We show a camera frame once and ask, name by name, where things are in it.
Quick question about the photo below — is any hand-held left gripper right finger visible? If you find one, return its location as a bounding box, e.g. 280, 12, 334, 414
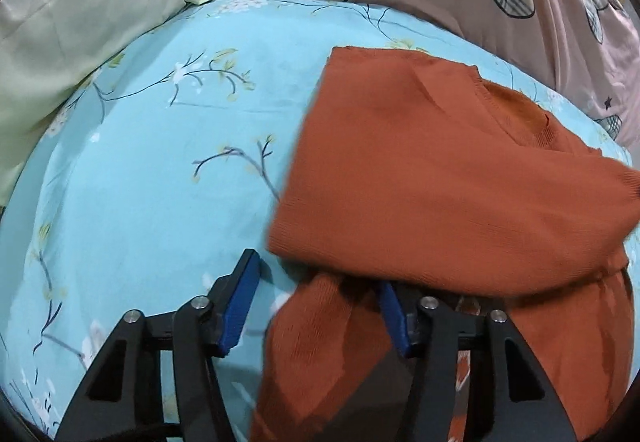
378, 282, 579, 442

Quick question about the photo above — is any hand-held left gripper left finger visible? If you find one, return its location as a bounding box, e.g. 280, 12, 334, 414
54, 249, 261, 442

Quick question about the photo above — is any rust orange knit sweater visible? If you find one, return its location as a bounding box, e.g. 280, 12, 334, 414
248, 46, 640, 442

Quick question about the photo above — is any light blue floral bed sheet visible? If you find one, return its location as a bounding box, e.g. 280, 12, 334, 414
0, 0, 635, 440

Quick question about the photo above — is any pale cream pillow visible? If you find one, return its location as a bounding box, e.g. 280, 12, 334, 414
0, 0, 214, 209

